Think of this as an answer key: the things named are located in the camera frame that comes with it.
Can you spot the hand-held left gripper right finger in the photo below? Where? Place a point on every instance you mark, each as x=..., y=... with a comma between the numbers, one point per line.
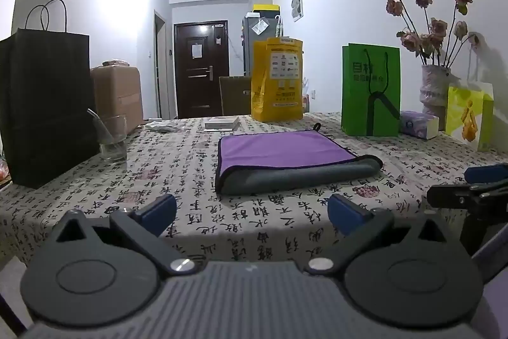
x=344, y=212

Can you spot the flat cardboard panel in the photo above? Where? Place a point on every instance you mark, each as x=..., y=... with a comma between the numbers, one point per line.
x=235, y=94

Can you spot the yellow and black box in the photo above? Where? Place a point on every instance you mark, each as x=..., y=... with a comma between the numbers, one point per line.
x=266, y=7

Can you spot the white and yellow gift bag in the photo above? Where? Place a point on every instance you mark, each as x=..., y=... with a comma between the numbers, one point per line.
x=470, y=116

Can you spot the calligraphy print tablecloth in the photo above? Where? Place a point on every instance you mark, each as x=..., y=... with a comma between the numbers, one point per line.
x=174, y=172

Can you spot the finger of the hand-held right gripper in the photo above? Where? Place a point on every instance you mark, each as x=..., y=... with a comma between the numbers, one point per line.
x=448, y=197
x=486, y=173

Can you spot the dried pink roses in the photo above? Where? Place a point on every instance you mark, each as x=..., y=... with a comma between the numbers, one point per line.
x=430, y=29

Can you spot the crumpled clear plastic wrapper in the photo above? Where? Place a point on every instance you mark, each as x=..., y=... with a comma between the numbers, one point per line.
x=160, y=125

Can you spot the purple tissue pack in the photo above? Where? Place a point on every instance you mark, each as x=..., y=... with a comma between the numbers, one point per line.
x=418, y=124

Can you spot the framed wall picture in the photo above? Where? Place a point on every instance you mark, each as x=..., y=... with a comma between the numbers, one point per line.
x=296, y=5

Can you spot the purple and grey towel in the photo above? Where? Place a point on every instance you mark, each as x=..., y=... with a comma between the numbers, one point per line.
x=285, y=158

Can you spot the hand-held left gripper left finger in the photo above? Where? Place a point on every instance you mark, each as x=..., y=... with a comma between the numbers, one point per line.
x=158, y=211

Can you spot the grey refrigerator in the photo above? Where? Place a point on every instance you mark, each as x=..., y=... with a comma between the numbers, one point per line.
x=262, y=29

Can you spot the clear glass straw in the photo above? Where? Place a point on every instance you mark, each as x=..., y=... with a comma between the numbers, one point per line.
x=104, y=130

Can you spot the dark brown door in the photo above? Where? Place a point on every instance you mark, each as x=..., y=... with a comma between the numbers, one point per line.
x=201, y=69

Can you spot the yellow shopping bag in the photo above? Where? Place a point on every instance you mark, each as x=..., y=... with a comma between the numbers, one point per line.
x=278, y=81

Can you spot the flat white box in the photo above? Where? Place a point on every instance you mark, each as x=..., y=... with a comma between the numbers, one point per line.
x=221, y=122

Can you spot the wrapped grey vase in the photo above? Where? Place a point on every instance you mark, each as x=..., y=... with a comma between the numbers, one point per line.
x=434, y=90

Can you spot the clear drinking glass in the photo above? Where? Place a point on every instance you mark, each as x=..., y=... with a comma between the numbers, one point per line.
x=113, y=142

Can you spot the black paper bag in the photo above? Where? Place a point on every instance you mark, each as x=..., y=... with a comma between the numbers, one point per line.
x=47, y=104

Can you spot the brown cardboard box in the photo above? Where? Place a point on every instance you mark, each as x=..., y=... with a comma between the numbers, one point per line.
x=118, y=92

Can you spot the green paper bag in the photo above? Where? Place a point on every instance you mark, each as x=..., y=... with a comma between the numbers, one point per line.
x=371, y=90

